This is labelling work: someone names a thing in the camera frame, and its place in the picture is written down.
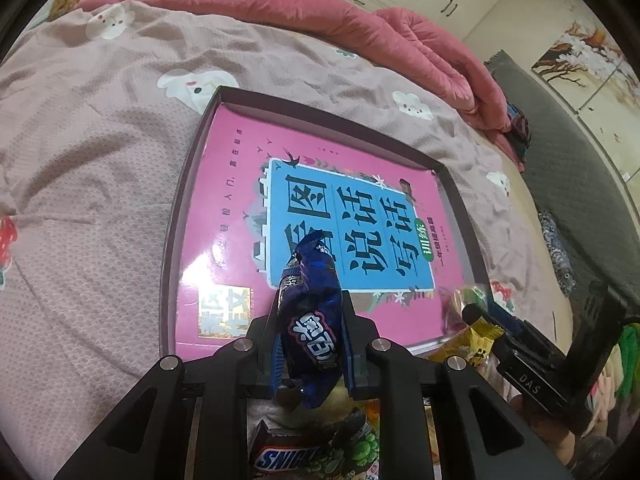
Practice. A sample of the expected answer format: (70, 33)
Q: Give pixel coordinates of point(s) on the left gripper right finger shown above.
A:
(361, 378)

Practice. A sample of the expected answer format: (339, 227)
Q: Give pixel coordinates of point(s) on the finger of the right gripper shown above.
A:
(505, 309)
(515, 350)

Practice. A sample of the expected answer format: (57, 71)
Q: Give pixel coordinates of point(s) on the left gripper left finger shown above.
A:
(270, 364)

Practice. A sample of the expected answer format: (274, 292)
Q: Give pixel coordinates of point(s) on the yellow cartoon snack bar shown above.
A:
(473, 344)

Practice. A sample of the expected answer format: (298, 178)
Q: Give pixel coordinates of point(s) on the blue Oreo packet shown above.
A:
(310, 318)

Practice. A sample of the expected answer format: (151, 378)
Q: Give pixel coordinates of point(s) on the Snickers bar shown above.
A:
(281, 450)

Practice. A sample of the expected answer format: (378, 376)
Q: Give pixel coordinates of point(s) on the green pea snack packet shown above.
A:
(352, 453)

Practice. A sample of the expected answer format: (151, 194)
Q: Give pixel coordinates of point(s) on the right hand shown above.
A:
(555, 435)

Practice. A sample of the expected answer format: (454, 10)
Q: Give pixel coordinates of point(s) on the blue patterned cloth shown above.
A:
(559, 257)

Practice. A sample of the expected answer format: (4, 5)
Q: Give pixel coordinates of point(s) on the grey padded headboard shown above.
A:
(569, 180)

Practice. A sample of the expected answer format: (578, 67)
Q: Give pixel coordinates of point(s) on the pink blue book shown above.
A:
(260, 188)

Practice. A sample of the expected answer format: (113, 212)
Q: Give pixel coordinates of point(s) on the dark shallow box tray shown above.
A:
(305, 119)

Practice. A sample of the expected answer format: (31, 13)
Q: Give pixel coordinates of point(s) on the dark patterned clothes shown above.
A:
(519, 135)

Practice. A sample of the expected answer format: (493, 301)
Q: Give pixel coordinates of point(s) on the mauve patterned bedsheet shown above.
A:
(97, 111)

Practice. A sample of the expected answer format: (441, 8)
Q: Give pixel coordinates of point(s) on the pink quilt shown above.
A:
(395, 38)

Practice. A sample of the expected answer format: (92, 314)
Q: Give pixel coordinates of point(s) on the tree wall painting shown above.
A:
(588, 71)

